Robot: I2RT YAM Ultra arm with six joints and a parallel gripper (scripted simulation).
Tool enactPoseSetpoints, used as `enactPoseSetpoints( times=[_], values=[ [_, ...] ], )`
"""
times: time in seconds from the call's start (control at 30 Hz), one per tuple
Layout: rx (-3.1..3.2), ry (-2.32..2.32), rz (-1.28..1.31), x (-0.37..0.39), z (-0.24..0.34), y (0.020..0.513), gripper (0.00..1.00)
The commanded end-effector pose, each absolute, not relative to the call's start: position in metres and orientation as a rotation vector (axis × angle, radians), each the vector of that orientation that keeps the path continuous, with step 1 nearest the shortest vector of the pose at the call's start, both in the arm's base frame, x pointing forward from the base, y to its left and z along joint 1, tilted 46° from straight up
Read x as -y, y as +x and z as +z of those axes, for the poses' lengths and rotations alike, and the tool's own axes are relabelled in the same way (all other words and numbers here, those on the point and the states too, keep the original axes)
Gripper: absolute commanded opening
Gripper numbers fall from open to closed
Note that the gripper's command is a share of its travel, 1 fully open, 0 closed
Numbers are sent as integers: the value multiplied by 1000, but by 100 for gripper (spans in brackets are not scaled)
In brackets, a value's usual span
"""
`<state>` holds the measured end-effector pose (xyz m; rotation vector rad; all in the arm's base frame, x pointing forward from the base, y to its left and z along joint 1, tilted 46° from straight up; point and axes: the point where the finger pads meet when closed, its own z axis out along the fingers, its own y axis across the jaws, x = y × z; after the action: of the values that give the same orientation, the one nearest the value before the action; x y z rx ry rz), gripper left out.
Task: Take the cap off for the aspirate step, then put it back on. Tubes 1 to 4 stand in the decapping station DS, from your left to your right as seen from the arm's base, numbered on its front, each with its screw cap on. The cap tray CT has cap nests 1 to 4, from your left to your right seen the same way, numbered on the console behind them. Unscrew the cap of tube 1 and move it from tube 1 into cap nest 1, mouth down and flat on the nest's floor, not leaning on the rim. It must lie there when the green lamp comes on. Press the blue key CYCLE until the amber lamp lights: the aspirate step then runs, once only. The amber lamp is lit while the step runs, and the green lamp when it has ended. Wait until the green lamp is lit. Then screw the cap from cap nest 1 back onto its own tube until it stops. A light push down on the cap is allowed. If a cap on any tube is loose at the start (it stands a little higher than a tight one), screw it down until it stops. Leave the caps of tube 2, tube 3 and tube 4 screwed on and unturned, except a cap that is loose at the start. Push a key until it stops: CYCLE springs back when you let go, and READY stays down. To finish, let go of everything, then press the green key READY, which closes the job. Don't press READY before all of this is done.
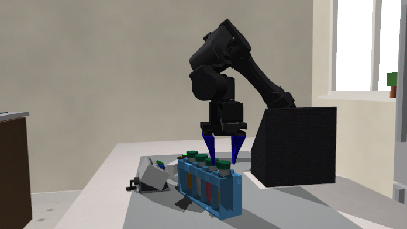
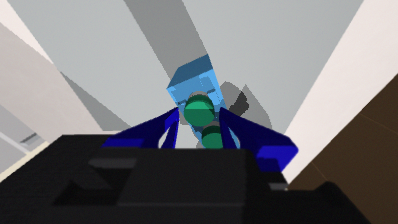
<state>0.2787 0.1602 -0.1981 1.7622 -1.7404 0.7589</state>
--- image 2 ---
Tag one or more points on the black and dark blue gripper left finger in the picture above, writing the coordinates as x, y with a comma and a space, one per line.
148, 134

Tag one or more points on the blue tube rack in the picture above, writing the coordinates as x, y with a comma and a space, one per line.
197, 75

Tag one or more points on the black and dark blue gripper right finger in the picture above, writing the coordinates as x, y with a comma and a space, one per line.
272, 150

